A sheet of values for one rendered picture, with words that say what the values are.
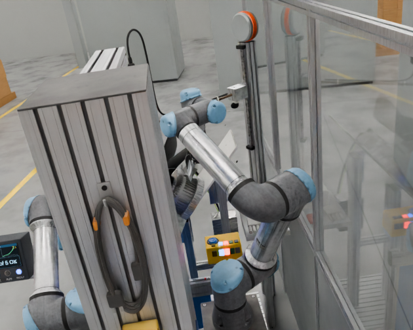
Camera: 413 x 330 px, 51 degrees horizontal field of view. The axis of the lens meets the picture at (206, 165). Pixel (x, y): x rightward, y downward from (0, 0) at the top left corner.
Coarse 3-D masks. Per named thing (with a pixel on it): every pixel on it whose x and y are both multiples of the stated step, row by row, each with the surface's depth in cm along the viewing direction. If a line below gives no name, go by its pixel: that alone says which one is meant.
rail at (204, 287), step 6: (192, 282) 207; (198, 282) 207; (204, 282) 206; (192, 288) 207; (198, 288) 208; (204, 288) 208; (210, 288) 208; (192, 294) 209; (198, 294) 209; (204, 294) 209; (210, 294) 210
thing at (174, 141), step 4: (168, 140) 244; (172, 140) 250; (176, 140) 259; (168, 144) 245; (172, 144) 251; (176, 144) 259; (168, 148) 246; (172, 148) 252; (168, 152) 247; (172, 152) 252; (168, 156) 247; (172, 156) 252
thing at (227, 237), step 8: (232, 232) 203; (224, 240) 198; (240, 240) 197; (208, 248) 195; (216, 248) 195; (224, 248) 195; (240, 248) 196; (208, 256) 196; (224, 256) 197; (232, 256) 197; (240, 256) 198; (208, 264) 198
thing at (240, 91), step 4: (236, 84) 246; (240, 84) 245; (244, 84) 244; (228, 88) 242; (232, 88) 240; (236, 88) 239; (240, 88) 240; (244, 88) 242; (228, 92) 243; (232, 92) 241; (236, 92) 239; (240, 92) 241; (244, 92) 242; (232, 96) 242; (236, 96) 239; (240, 96) 241; (244, 96) 243; (232, 100) 243; (236, 100) 240
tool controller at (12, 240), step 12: (0, 240) 190; (12, 240) 188; (24, 240) 192; (0, 252) 188; (12, 252) 189; (24, 252) 190; (0, 264) 189; (12, 264) 189; (24, 264) 190; (0, 276) 190; (12, 276) 191; (24, 276) 191
